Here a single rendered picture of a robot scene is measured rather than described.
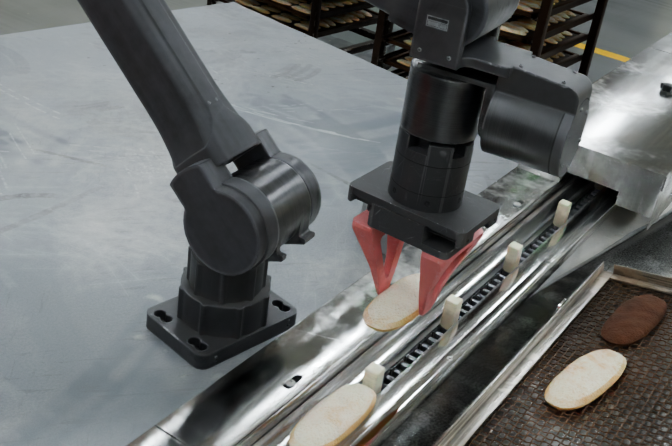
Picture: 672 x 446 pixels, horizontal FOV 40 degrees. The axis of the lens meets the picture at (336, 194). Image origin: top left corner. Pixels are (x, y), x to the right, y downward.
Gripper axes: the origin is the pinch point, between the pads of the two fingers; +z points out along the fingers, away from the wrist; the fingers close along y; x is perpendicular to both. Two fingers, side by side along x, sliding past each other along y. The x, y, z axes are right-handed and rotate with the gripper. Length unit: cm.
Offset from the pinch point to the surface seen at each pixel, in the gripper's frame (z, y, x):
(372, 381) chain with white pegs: 7.1, 0.2, -3.2
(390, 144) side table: 11, -28, 46
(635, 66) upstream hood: 1, -7, 83
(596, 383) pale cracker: 2.4, 15.8, 3.7
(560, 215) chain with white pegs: 7.7, -0.1, 38.8
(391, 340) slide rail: 8.2, -2.2, 4.1
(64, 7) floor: 93, -291, 217
